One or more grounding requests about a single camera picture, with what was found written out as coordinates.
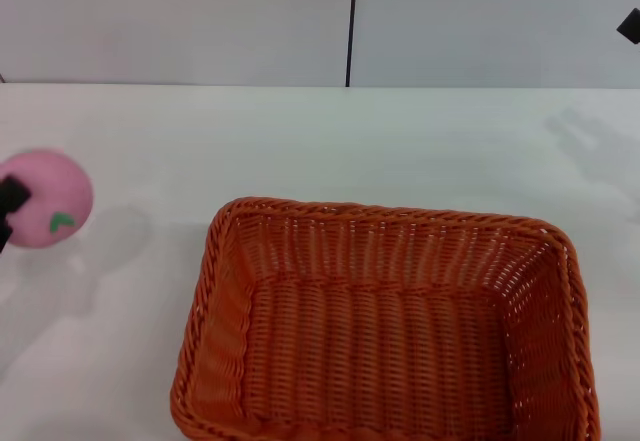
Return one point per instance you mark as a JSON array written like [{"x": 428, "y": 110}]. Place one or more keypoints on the pink toy peach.
[{"x": 55, "y": 196}]

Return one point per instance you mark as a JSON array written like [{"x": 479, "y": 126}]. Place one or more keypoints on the orange woven plastic basket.
[{"x": 380, "y": 341}]

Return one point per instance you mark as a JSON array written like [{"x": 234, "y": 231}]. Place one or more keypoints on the black vertical wall strip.
[{"x": 351, "y": 21}]

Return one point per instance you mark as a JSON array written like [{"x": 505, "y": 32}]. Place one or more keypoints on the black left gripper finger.
[
  {"x": 11, "y": 195},
  {"x": 3, "y": 238}
]

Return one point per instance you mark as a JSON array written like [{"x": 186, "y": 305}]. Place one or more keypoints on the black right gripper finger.
[{"x": 632, "y": 26}]

